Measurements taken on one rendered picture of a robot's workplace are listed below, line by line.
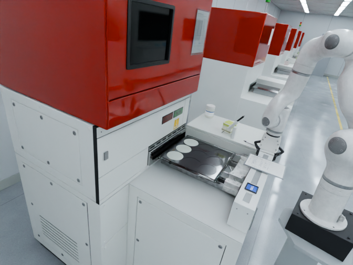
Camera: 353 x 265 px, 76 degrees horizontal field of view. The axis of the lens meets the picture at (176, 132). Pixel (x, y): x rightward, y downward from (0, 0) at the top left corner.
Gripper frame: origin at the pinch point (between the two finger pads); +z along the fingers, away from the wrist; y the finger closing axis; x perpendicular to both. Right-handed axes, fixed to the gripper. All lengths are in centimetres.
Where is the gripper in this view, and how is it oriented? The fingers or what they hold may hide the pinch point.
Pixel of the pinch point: (265, 156)
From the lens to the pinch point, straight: 144.4
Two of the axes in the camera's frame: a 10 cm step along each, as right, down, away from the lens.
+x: 5.0, -3.3, 8.0
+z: -1.2, 8.9, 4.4
